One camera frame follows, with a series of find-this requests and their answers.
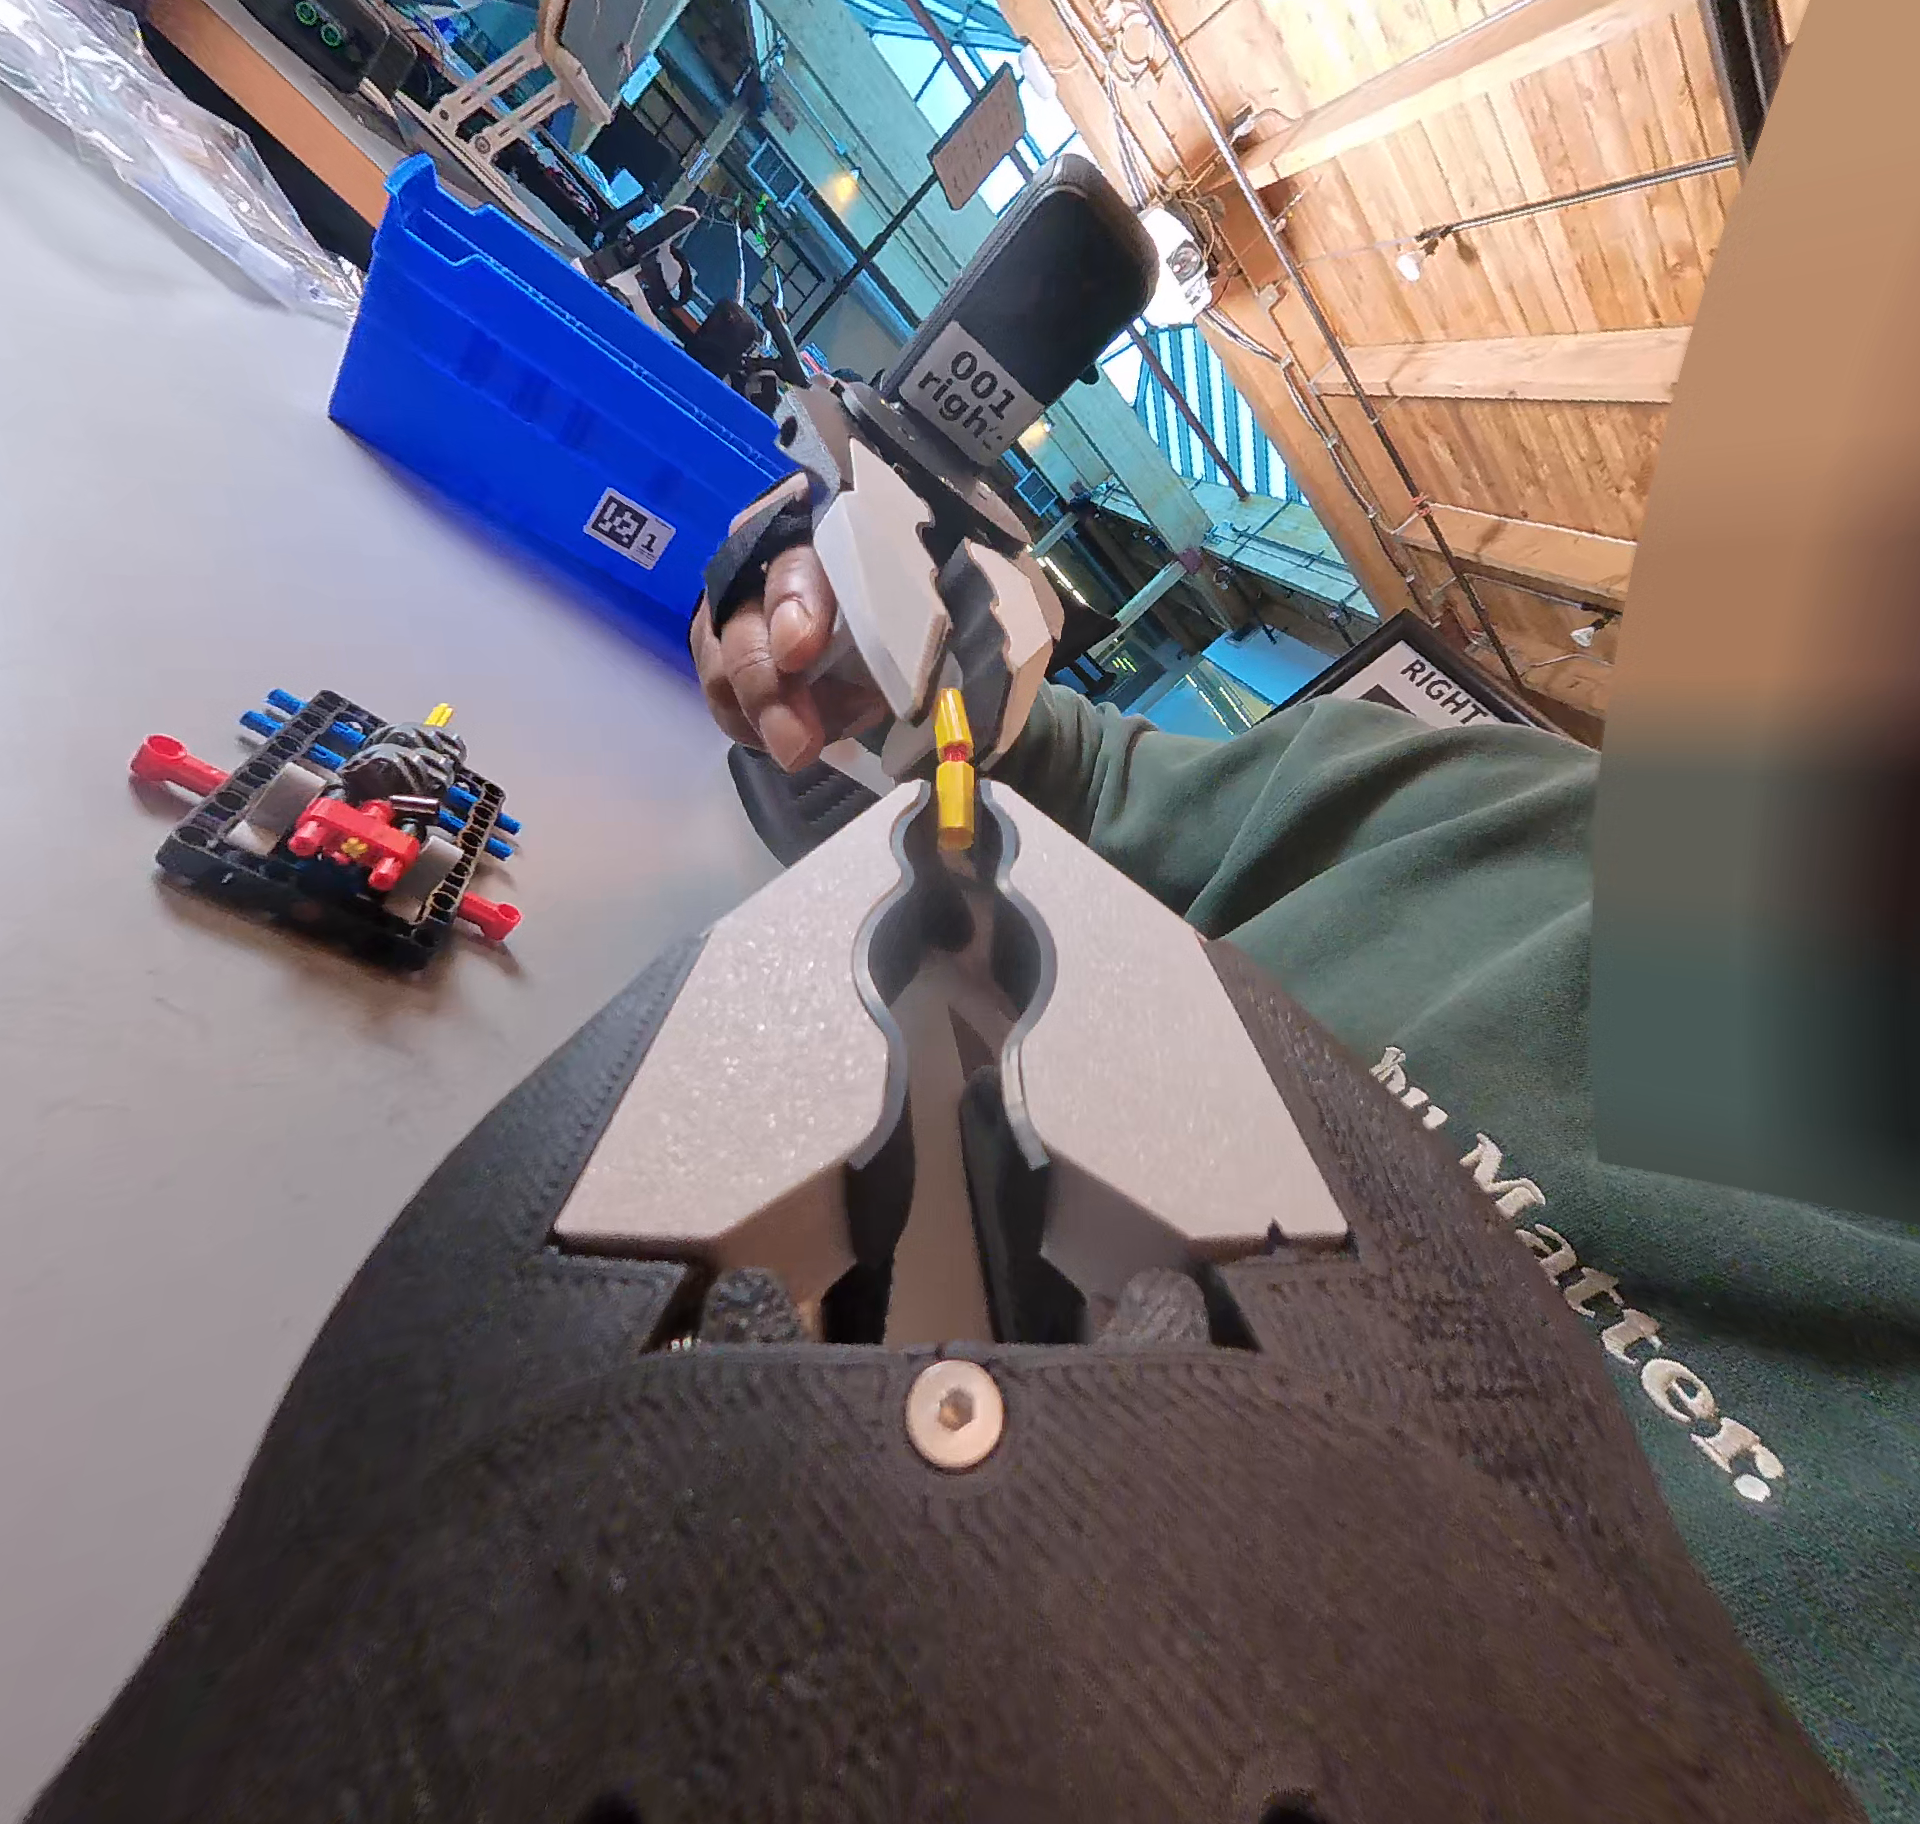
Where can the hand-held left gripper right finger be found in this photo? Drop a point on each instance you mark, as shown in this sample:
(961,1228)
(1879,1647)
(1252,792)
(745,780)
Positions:
(1186,1089)

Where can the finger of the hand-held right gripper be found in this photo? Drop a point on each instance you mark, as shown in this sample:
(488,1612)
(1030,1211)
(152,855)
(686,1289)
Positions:
(876,580)
(1027,640)

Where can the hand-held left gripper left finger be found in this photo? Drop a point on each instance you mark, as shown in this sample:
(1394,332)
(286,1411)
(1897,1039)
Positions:
(736,1089)

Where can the black lego frame assembly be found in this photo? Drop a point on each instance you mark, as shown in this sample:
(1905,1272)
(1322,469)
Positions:
(346,820)

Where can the person's right forearm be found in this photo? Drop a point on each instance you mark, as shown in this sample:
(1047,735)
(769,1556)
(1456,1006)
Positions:
(1320,804)

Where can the person's right hand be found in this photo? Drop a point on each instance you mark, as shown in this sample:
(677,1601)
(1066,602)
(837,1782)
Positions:
(750,684)

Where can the hanging sign board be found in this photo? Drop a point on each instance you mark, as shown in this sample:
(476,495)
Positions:
(975,129)

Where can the black framed sign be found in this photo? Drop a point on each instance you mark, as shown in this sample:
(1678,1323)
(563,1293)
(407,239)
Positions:
(1410,684)

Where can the blue bin with white label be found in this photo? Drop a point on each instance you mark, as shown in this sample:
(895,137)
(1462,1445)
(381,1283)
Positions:
(495,399)

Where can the pale wooden stand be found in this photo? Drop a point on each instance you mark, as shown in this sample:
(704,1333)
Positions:
(495,107)

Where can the wood-edged side table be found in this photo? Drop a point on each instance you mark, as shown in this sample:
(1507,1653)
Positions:
(286,129)

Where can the black device with green rings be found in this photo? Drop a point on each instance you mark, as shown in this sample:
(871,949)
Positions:
(322,17)

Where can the clear crumpled plastic bag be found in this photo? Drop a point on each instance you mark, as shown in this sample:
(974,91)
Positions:
(136,129)

